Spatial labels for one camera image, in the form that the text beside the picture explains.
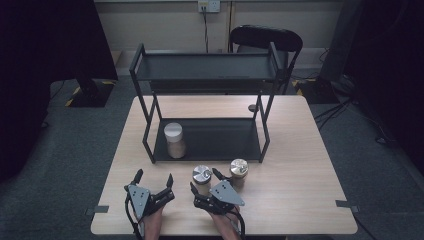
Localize white-lid glass spice jar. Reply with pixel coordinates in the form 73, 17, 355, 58
163, 122, 187, 160

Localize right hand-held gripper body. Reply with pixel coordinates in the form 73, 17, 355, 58
193, 179, 246, 215

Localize person's right hand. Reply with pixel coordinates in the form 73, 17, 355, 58
210, 207, 242, 240

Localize black chair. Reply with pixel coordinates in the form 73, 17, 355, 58
229, 24, 304, 96

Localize left hand-held gripper cable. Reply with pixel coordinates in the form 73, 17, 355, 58
124, 196, 144, 240

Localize silver-lid glass spice jar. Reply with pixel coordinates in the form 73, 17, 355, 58
192, 164, 213, 196

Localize hand-held gripper cable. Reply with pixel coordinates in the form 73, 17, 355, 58
233, 209, 247, 240
124, 196, 144, 240

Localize person's left hand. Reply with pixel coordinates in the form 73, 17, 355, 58
143, 207, 165, 240

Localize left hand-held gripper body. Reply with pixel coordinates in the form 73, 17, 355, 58
124, 183, 176, 231

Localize right hand-held gripper cable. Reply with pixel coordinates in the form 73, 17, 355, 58
233, 209, 247, 240

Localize dark curtain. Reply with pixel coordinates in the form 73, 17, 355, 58
343, 0, 424, 174
0, 0, 118, 183

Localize black socket cable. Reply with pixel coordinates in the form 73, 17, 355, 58
201, 7, 210, 54

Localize black stand with striped base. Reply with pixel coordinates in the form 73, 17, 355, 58
64, 77, 118, 108
292, 0, 361, 105

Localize black metal two-tier rack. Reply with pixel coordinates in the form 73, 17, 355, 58
129, 42, 283, 165

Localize black floor cables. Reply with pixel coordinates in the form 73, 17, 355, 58
313, 94, 399, 148

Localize grey table edge bracket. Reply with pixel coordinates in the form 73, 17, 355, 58
334, 199, 361, 214
84, 205, 110, 217

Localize white wall socket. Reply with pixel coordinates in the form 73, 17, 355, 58
197, 0, 222, 14

